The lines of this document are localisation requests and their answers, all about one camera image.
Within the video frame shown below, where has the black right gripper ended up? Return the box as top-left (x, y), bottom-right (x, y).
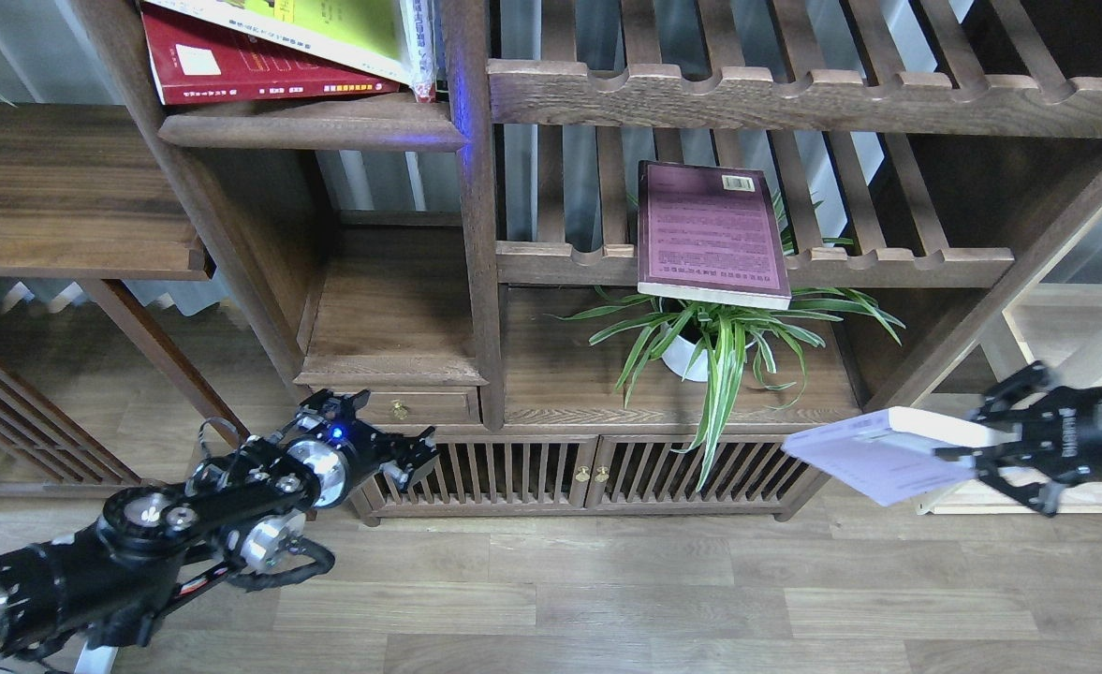
top-left (934, 361), bottom-right (1102, 518)

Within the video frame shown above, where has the green spider plant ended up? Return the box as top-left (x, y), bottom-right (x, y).
top-left (557, 192), bottom-right (906, 491)

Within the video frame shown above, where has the left slatted cabinet door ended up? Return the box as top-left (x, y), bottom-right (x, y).
top-left (350, 435), bottom-right (598, 523)

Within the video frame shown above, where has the purple book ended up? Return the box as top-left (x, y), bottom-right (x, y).
top-left (637, 159), bottom-right (793, 309)

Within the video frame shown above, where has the white metal bar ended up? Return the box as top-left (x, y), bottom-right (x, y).
top-left (72, 645), bottom-right (120, 674)

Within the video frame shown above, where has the right slatted cabinet door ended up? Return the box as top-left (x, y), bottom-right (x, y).
top-left (583, 434), bottom-right (830, 521)

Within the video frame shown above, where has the small wooden drawer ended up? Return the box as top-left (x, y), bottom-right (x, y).
top-left (359, 387), bottom-right (480, 426)

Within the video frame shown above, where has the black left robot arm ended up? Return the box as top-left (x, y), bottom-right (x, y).
top-left (0, 389), bottom-right (440, 661)

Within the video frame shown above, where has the dark wooden side table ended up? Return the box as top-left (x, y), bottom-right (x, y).
top-left (0, 104), bottom-right (292, 503)

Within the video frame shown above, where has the white plant pot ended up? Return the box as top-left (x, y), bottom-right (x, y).
top-left (661, 302), bottom-right (756, 381)

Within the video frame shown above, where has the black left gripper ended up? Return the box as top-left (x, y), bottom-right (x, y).
top-left (287, 388), bottom-right (440, 509)

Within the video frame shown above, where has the dark wooden bookshelf cabinet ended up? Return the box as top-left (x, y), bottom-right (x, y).
top-left (73, 0), bottom-right (1102, 528)

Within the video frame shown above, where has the slatted cabinet door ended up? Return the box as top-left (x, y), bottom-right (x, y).
top-left (350, 435), bottom-right (598, 523)
top-left (583, 434), bottom-right (830, 521)

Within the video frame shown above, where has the white and red book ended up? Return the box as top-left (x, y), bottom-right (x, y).
top-left (398, 0), bottom-right (436, 104)

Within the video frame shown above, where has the light wooden shelf unit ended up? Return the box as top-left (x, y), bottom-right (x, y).
top-left (886, 192), bottom-right (1102, 517)

